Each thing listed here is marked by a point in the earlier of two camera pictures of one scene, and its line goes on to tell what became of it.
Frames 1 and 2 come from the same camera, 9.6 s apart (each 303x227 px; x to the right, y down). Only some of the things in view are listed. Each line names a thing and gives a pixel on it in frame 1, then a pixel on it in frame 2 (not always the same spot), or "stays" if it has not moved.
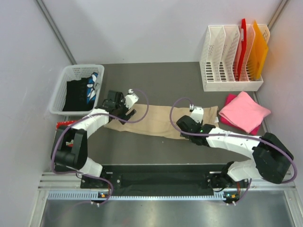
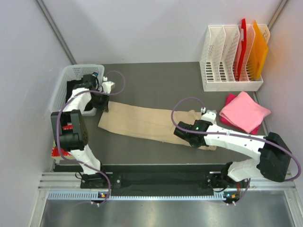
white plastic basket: x=73 y=72 stays
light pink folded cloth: x=244 y=112 stays
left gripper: x=123 y=116 -> x=104 y=106
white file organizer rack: x=219 y=57 stays
